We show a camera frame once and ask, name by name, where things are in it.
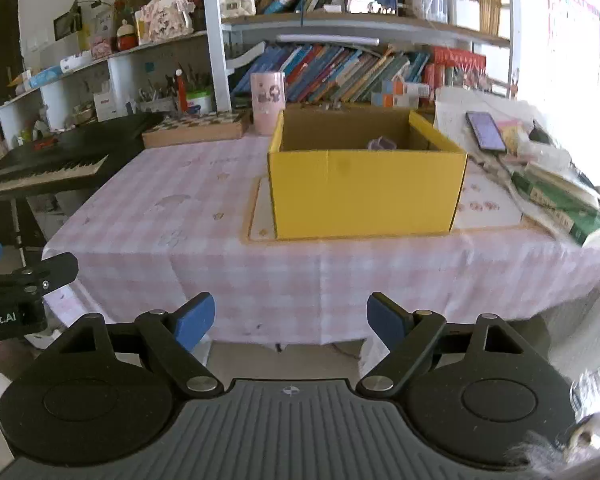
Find pink checked tablecloth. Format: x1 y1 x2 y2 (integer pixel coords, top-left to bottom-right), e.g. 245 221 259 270
42 131 600 346

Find black Yamaha keyboard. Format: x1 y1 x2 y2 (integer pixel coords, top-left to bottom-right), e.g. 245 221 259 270
0 112 164 261

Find yellow cardboard box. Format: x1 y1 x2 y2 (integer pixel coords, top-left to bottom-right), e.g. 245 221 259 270
268 106 468 240

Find wooden chess board box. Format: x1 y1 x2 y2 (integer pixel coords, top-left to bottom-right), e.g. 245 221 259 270
142 112 250 148

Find green book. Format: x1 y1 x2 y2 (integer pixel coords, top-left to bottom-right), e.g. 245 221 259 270
512 171 600 247

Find smartphone on paper stack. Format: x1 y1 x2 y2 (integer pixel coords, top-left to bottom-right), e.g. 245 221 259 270
466 112 507 154

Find green lid white jar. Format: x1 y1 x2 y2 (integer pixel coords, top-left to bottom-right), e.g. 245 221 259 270
186 88 215 115

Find red pen with white cap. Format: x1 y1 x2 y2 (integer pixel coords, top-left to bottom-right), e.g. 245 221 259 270
175 68 188 114

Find pink cylindrical cup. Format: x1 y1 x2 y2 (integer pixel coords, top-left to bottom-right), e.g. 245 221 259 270
250 72 286 136

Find red white doll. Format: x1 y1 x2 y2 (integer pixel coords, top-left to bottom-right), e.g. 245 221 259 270
117 20 138 52

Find white bookshelf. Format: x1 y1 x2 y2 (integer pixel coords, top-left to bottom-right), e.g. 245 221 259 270
0 0 513 148

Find pink floral ornament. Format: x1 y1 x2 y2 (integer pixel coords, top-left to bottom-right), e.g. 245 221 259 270
135 0 195 46

